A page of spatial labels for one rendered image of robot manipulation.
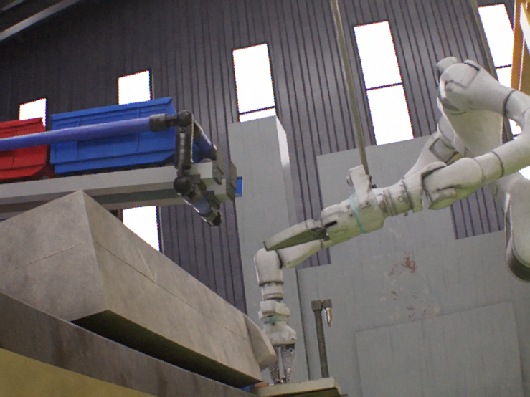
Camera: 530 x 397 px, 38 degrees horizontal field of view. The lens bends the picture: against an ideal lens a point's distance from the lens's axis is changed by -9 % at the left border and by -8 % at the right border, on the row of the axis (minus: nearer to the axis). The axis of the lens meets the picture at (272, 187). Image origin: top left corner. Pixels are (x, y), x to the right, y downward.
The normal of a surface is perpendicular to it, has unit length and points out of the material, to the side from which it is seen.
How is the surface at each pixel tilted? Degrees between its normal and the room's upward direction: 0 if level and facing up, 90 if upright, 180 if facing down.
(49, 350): 90
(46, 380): 90
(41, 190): 90
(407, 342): 90
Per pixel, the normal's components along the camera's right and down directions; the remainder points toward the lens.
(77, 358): 0.97, -0.18
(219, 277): -0.22, -0.33
